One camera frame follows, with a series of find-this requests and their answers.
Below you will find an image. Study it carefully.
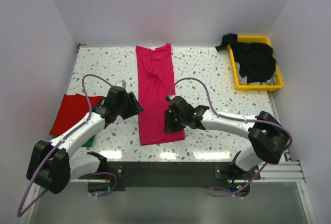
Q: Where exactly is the grey t shirt in bin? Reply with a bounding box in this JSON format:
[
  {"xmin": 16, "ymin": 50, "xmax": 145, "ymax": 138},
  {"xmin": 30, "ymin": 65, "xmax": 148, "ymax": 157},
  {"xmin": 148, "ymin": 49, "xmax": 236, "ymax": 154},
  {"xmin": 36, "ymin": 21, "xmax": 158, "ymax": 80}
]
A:
[{"xmin": 235, "ymin": 63, "xmax": 277, "ymax": 86}]

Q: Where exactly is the yellow plastic bin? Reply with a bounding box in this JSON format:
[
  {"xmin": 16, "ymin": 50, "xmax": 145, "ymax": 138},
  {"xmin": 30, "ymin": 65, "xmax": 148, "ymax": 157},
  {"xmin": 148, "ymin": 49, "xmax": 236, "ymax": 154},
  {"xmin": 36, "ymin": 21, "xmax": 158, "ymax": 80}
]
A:
[{"xmin": 227, "ymin": 35, "xmax": 284, "ymax": 92}]

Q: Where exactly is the aluminium frame rail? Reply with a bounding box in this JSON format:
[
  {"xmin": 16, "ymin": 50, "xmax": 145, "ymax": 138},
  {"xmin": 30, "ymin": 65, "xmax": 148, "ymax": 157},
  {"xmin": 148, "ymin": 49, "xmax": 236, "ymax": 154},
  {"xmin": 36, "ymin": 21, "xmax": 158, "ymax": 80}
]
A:
[{"xmin": 260, "ymin": 150, "xmax": 306, "ymax": 183}]

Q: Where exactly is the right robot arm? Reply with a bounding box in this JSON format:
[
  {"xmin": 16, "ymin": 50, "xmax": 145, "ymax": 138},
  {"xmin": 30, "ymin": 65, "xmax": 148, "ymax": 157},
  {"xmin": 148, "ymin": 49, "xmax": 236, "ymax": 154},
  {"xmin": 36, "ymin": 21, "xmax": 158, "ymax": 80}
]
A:
[{"xmin": 164, "ymin": 96, "xmax": 290, "ymax": 179}]

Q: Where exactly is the red folded t shirt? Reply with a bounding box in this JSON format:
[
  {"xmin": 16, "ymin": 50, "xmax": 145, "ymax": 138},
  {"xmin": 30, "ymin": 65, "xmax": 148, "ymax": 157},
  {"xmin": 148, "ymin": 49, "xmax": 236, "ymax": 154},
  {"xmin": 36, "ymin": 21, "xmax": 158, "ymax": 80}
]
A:
[{"xmin": 49, "ymin": 94, "xmax": 89, "ymax": 137}]

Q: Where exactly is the pink t shirt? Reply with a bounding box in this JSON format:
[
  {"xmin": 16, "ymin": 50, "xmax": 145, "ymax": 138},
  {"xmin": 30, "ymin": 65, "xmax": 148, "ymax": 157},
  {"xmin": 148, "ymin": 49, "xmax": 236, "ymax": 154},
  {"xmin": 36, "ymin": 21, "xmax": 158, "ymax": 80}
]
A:
[{"xmin": 136, "ymin": 43, "xmax": 185, "ymax": 146}]

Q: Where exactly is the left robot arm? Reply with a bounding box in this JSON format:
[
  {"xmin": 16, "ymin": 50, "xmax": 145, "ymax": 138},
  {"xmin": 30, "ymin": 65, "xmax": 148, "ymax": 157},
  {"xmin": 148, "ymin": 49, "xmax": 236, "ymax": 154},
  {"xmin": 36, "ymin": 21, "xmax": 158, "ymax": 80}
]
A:
[{"xmin": 26, "ymin": 86, "xmax": 144, "ymax": 194}]

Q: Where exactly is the green folded t shirt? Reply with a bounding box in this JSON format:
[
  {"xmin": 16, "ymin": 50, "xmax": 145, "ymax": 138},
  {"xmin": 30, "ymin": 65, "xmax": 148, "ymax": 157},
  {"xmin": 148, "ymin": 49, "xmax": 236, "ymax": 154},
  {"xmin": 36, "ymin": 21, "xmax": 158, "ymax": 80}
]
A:
[{"xmin": 82, "ymin": 136, "xmax": 95, "ymax": 147}]

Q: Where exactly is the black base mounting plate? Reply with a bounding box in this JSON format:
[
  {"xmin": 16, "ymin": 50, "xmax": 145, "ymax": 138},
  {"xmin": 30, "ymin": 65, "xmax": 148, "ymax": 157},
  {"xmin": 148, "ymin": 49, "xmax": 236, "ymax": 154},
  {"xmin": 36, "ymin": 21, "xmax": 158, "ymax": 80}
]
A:
[{"xmin": 79, "ymin": 161, "xmax": 259, "ymax": 192}]

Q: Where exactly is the black t shirt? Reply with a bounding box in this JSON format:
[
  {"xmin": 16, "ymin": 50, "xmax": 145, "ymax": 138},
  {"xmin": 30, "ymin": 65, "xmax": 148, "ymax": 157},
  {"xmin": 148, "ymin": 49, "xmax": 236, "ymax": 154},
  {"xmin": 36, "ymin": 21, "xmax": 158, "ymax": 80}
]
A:
[{"xmin": 215, "ymin": 34, "xmax": 276, "ymax": 81}]

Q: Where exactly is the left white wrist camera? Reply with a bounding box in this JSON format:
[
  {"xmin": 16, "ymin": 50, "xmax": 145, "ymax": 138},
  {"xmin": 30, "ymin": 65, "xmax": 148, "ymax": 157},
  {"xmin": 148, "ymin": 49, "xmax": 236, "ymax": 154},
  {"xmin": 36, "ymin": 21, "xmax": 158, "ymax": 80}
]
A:
[{"xmin": 115, "ymin": 80, "xmax": 127, "ymax": 89}]

